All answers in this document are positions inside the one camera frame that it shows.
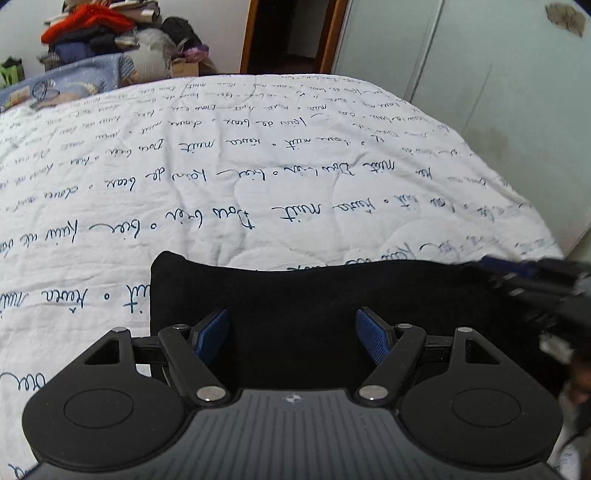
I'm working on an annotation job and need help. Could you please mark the white script-print quilt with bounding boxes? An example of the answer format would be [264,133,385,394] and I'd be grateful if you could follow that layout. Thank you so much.
[1,75,562,479]

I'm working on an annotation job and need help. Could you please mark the black pants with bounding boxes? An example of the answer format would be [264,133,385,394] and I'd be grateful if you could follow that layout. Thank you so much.
[150,252,569,393]

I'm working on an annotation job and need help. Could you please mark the pile of clothes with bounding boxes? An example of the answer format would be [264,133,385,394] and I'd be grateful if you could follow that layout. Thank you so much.
[38,1,216,83]

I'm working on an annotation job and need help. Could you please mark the brown wooden door frame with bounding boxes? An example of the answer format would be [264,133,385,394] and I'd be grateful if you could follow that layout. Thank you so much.
[240,0,349,75]

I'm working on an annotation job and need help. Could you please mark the blue folded blanket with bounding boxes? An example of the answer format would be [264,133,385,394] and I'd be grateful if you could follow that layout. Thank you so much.
[1,54,137,113]

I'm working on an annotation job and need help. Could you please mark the red garment on pile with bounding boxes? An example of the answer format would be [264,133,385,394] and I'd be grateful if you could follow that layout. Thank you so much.
[40,4,135,45]

